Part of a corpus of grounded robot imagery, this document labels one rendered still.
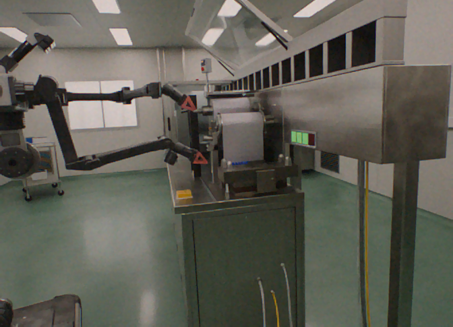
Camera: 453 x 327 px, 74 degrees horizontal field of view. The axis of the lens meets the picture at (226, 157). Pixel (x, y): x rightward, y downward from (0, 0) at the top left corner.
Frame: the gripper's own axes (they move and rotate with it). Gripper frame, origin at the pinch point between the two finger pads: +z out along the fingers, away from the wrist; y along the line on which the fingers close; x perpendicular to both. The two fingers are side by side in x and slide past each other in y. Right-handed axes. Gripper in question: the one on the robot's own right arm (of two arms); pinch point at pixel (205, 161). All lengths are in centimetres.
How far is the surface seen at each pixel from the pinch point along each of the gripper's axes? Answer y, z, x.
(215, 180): -7.4, 12.3, -7.7
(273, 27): 14, -4, 76
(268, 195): 25.9, 31.3, 0.9
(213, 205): 26.3, 8.1, -15.4
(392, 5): 83, 10, 71
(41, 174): -430, -164, -186
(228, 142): 0.6, 6.4, 15.3
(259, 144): 0.7, 23.1, 22.7
